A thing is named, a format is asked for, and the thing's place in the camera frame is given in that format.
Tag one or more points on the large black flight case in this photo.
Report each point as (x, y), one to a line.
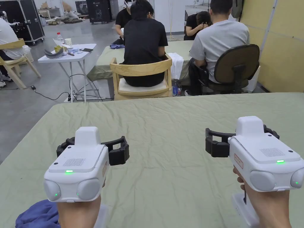
(26, 14)

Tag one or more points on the person's right hand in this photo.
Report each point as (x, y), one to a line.
(270, 209)

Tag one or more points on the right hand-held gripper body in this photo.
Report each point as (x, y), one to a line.
(263, 163)

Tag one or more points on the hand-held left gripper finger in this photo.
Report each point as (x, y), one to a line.
(64, 146)
(118, 154)

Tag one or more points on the dark blue shirt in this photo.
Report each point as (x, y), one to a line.
(35, 216)

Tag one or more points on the person's left hand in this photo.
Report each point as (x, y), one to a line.
(78, 213)

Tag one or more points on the plastic water bottle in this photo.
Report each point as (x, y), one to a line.
(175, 89)

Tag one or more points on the bed with pale green sheet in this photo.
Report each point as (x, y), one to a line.
(166, 142)
(104, 59)

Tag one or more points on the white cloth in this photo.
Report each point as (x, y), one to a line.
(177, 64)

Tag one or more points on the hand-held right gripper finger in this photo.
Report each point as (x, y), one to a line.
(272, 133)
(217, 148)

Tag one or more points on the blue garment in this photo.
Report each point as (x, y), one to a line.
(116, 46)

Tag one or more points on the black wheeled case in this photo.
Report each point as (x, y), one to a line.
(99, 11)

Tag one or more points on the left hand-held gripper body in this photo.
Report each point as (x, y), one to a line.
(76, 161)

